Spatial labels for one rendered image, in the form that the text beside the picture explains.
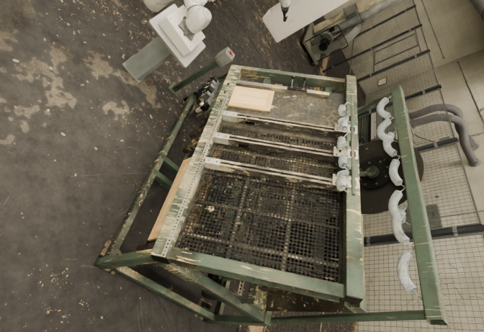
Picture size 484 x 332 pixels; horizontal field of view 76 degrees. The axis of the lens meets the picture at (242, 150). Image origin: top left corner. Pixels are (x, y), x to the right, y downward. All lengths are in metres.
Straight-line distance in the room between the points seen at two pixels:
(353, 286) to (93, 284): 1.95
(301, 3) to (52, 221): 5.54
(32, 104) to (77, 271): 1.37
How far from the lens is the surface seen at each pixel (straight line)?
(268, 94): 3.17
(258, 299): 2.62
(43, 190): 2.83
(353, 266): 2.13
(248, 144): 2.62
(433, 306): 2.30
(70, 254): 2.84
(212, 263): 2.09
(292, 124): 2.79
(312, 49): 8.26
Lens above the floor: 2.62
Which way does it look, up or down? 36 degrees down
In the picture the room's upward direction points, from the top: 69 degrees clockwise
